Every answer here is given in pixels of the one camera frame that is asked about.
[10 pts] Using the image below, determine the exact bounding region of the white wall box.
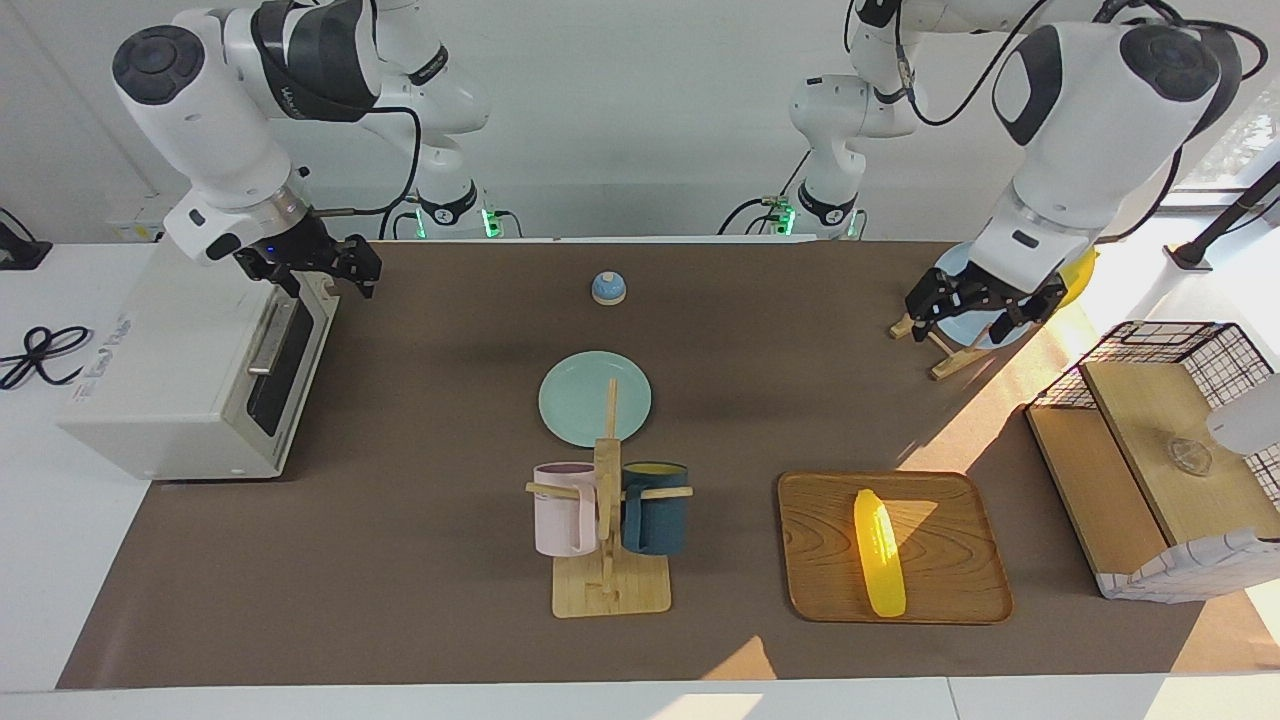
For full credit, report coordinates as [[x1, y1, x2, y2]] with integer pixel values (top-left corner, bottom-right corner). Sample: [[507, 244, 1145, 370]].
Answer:
[[108, 193, 201, 243]]

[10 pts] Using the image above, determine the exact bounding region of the black wire basket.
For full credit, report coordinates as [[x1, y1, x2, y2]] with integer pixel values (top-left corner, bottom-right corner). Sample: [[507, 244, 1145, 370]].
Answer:
[[1027, 320, 1280, 511]]

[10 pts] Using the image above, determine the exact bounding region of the wooden mug tree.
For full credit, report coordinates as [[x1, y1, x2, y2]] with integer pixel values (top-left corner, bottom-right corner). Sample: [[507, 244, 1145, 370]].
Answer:
[[526, 377, 694, 618]]

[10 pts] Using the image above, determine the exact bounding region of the black stand with rod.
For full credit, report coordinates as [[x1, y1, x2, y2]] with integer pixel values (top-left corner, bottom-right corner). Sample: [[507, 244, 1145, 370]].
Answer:
[[1165, 160, 1280, 273]]

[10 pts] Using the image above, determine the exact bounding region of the white checked cloth liner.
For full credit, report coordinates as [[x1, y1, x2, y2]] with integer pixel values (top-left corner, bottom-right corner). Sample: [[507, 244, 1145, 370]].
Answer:
[[1095, 527, 1280, 604]]

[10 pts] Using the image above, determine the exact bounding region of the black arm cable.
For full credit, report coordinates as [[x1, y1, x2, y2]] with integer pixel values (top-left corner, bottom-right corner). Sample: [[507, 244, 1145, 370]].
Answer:
[[845, 0, 1271, 246], [290, 100, 426, 241]]

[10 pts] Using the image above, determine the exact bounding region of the white toaster oven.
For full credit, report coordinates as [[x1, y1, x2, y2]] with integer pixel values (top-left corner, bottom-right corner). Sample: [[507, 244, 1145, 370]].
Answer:
[[57, 222, 341, 481]]

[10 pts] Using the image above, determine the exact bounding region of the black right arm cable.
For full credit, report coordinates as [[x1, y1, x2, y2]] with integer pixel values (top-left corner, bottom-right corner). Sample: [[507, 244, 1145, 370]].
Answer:
[[290, 100, 426, 241]]

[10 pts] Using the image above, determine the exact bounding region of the pink mug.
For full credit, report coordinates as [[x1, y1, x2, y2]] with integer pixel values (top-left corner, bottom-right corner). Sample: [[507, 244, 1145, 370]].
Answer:
[[533, 462, 600, 558]]

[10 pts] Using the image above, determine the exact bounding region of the black base cable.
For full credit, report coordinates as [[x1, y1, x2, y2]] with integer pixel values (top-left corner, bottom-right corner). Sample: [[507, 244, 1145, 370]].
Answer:
[[718, 150, 813, 237]]

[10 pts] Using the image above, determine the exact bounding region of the yellow corn cob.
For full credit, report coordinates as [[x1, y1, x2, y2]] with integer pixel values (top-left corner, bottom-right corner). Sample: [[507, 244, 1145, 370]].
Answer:
[[853, 488, 908, 618]]

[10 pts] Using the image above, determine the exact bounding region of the white rounded device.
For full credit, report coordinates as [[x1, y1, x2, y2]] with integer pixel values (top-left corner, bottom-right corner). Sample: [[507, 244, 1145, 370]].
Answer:
[[1205, 373, 1280, 457]]

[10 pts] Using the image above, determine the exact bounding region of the brown table mat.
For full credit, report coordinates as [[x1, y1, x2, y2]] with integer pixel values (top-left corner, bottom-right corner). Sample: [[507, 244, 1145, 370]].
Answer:
[[57, 240, 1280, 691]]

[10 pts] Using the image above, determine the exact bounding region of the small clear glass item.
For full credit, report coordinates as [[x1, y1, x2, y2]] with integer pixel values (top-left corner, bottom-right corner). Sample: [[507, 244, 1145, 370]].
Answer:
[[1165, 437, 1214, 477]]

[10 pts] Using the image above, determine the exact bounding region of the coiled black cable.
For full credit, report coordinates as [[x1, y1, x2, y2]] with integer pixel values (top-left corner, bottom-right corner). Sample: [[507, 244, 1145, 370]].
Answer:
[[0, 325, 93, 391]]

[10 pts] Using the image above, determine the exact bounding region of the black desk object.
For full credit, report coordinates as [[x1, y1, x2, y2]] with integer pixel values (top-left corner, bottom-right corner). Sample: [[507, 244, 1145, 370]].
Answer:
[[0, 207, 53, 271]]

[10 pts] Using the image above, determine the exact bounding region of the dark blue mug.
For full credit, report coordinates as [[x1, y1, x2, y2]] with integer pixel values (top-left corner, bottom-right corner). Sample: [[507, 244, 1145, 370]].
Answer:
[[621, 461, 690, 556]]

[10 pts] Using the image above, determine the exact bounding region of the yellow plate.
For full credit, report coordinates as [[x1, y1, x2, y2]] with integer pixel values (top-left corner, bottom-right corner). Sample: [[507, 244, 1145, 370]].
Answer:
[[1050, 245, 1098, 311]]

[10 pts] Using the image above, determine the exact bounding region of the wooden serving tray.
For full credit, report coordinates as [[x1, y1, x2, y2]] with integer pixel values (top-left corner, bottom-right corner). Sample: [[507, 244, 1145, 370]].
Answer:
[[777, 471, 1014, 625]]

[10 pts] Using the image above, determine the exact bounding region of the light blue plate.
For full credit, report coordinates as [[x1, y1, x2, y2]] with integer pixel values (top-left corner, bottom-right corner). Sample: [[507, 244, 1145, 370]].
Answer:
[[933, 242, 1036, 350]]

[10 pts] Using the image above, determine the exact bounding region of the mint green plate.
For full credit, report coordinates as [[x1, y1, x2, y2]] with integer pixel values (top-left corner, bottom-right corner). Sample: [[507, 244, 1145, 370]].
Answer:
[[538, 350, 653, 449]]

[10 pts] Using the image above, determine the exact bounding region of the wooden plate rack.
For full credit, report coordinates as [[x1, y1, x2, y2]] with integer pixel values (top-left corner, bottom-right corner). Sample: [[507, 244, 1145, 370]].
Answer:
[[889, 310, 996, 381]]

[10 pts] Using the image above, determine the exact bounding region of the wooden shelf box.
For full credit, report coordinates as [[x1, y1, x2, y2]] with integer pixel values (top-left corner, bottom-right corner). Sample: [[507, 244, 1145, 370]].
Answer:
[[1027, 360, 1280, 599]]

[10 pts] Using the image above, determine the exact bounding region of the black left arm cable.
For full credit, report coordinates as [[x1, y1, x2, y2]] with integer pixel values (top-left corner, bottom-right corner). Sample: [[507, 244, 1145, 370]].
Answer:
[[845, 0, 1271, 246]]

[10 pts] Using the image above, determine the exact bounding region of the glass oven door with handle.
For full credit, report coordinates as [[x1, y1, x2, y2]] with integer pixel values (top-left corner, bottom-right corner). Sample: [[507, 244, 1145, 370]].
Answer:
[[228, 275, 341, 477]]

